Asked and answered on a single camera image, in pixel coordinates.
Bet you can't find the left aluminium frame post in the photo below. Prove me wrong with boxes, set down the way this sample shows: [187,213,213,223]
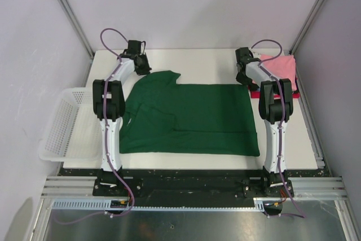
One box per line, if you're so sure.
[42,0,95,57]

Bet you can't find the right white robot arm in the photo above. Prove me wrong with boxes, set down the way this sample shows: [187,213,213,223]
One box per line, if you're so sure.
[235,47,293,196]

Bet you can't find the pink folded t shirt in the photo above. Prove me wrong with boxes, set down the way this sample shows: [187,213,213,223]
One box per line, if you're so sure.
[260,54,296,88]

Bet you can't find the right aluminium frame post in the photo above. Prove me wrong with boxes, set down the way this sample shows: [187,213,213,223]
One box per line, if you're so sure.
[288,0,327,55]

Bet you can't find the aluminium frame post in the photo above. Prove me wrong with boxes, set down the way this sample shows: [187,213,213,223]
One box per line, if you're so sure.
[42,0,95,57]
[288,0,327,55]

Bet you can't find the grey slotted cable duct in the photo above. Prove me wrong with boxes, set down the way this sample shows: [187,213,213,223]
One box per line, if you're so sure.
[51,198,281,212]

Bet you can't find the white plastic basket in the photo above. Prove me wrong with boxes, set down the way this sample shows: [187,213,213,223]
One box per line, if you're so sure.
[38,87,102,163]

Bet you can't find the black printed folded t shirt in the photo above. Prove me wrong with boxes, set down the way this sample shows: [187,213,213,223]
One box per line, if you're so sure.
[248,77,300,92]

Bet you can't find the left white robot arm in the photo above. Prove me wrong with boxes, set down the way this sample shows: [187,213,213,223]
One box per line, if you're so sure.
[92,40,151,196]

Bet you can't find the red folded t shirt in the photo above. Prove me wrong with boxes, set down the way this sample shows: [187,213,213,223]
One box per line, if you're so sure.
[250,90,300,99]

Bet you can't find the green t shirt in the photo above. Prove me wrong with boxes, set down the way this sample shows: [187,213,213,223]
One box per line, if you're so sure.
[120,71,260,157]

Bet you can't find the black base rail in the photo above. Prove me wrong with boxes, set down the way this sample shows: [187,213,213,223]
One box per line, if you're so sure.
[93,169,294,206]

